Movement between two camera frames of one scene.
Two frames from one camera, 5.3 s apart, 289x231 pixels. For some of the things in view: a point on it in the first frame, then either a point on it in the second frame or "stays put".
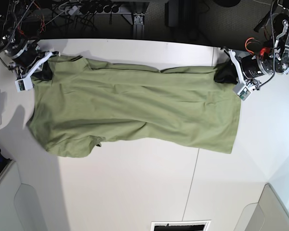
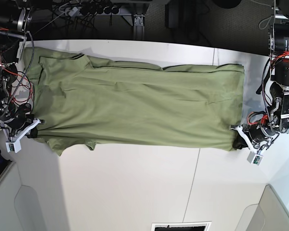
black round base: x=227 y=3 stays put
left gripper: x=26 y=58 -> x=20 y=122
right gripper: x=250 y=68 -> x=258 y=137
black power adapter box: x=172 y=13 stays put
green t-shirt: x=85 y=101 stays put
